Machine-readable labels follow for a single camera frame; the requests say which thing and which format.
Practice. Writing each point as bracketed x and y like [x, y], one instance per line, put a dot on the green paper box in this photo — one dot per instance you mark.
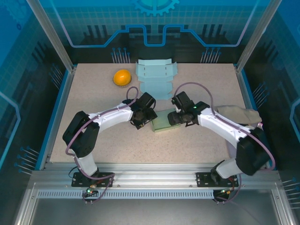
[162, 122]

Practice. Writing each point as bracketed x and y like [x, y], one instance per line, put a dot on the blue paper box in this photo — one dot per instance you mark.
[154, 72]

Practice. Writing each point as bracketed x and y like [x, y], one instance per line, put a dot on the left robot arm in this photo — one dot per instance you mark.
[82, 133]

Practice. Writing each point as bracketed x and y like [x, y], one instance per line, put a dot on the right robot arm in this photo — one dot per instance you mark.
[218, 122]

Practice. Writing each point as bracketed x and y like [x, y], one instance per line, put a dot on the orange dome-shaped tart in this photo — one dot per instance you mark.
[122, 77]

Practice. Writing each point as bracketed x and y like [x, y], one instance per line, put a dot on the beige folded cloth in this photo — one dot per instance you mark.
[243, 113]

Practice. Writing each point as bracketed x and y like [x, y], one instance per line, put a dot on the metal fork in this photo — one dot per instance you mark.
[259, 124]

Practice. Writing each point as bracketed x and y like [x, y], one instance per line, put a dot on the small connector with green light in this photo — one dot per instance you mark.
[90, 190]
[225, 192]

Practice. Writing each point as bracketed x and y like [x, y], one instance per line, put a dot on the aluminium mounting rail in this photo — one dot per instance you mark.
[154, 173]

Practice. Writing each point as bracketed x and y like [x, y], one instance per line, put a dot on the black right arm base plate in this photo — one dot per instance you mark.
[204, 179]

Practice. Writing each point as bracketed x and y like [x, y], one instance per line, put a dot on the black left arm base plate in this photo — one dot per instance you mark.
[106, 179]

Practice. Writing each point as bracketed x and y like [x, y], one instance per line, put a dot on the aluminium frame post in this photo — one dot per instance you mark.
[260, 35]
[51, 35]

